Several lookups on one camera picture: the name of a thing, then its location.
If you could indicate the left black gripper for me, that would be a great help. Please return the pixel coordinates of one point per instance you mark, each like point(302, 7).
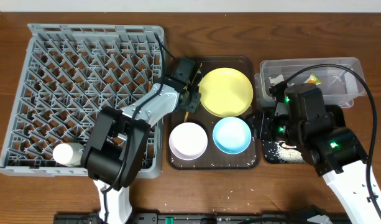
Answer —
point(194, 105)

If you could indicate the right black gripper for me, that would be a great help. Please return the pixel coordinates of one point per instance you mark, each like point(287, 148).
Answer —
point(261, 122)

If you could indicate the wooden chopstick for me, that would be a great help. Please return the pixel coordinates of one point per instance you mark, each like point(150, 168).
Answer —
point(186, 116)

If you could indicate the light blue bowl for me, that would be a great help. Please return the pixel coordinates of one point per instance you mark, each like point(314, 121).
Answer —
point(231, 135)

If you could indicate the white tissue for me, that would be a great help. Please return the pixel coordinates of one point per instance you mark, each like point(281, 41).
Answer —
point(276, 80)

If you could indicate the white round bowl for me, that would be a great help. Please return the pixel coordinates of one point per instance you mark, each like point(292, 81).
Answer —
point(188, 141)

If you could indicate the green orange snack wrapper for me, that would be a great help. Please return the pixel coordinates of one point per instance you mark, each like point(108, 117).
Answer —
point(313, 79)

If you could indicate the white cup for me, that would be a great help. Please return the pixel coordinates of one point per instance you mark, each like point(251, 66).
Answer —
point(68, 154)

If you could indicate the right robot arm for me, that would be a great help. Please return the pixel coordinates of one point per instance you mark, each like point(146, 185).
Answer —
point(302, 120)

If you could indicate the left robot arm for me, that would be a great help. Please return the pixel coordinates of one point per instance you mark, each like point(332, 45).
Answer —
point(115, 149)

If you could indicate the black plastic waste tray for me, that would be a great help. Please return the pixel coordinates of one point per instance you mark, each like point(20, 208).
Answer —
point(337, 111)

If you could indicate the pile of rice waste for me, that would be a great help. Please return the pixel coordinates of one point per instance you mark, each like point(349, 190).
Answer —
point(279, 152)

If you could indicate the clear plastic waste bin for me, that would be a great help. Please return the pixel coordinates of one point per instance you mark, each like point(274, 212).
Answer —
point(339, 87)

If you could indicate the grey plastic dishwasher rack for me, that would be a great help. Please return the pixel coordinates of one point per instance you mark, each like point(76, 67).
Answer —
point(71, 72)

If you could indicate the yellow round plate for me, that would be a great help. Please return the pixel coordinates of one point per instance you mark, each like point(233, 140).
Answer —
point(226, 92)

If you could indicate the dark brown serving tray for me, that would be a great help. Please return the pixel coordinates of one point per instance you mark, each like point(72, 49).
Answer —
point(213, 158)

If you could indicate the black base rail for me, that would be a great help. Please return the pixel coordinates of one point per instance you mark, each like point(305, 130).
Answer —
point(153, 218)

